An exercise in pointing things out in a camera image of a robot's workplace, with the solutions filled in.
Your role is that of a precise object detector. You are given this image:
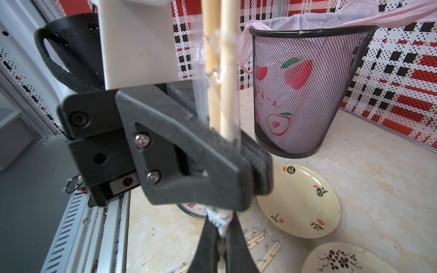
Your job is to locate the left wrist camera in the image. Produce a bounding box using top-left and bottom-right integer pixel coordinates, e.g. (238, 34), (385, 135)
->
(93, 0), (179, 90)

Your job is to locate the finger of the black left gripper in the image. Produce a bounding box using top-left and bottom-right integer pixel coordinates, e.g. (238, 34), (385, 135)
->
(241, 131), (273, 196)
(115, 85), (254, 211)

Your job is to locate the pink plastic bin liner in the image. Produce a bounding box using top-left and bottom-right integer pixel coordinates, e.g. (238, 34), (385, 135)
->
(239, 1), (437, 75)

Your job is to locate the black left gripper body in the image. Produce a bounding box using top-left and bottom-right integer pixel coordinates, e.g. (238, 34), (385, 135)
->
(56, 80), (192, 208)

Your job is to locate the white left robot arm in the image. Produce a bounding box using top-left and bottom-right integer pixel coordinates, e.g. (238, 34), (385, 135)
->
(34, 13), (273, 211)

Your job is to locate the white orange patterned plate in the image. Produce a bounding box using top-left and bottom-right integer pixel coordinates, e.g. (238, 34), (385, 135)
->
(177, 203), (207, 220)

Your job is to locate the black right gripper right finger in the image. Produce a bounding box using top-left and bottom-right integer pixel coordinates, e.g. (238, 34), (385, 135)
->
(225, 212), (259, 273)

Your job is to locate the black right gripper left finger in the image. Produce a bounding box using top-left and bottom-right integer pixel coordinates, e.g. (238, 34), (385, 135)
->
(188, 218), (219, 273)

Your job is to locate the chopsticks pack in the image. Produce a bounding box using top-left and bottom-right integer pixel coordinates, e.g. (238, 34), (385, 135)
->
(257, 242), (281, 273)
(195, 1), (245, 237)
(244, 230), (265, 250)

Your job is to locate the cream plate with flowers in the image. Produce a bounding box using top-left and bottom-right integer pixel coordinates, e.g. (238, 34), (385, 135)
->
(257, 163), (341, 239)

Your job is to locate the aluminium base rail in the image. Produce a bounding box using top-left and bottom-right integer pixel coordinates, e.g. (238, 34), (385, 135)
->
(41, 192), (131, 273)

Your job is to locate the cream plate with black pattern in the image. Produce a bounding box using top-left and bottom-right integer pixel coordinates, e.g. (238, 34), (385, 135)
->
(301, 242), (396, 273)

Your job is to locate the black mesh trash bin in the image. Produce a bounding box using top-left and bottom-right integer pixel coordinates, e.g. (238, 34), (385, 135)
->
(250, 26), (377, 159)

